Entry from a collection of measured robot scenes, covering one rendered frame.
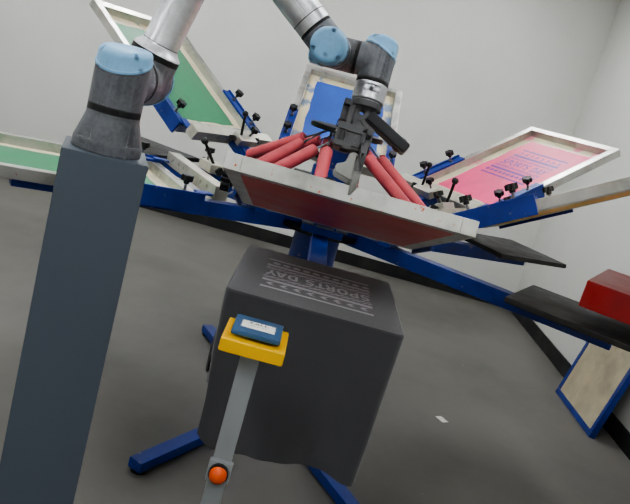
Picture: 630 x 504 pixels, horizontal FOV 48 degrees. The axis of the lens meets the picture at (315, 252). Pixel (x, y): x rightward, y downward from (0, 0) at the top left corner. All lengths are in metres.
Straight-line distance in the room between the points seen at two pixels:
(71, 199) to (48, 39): 5.19
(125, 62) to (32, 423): 0.84
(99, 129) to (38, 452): 0.76
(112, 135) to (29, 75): 5.23
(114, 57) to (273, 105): 4.75
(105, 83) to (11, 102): 5.29
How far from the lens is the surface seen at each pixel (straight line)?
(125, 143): 1.59
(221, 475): 1.53
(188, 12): 1.71
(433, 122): 6.33
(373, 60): 1.62
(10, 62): 6.86
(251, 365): 1.45
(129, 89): 1.58
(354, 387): 1.78
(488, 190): 3.44
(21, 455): 1.83
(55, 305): 1.66
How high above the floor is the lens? 1.46
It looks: 13 degrees down
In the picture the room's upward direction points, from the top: 16 degrees clockwise
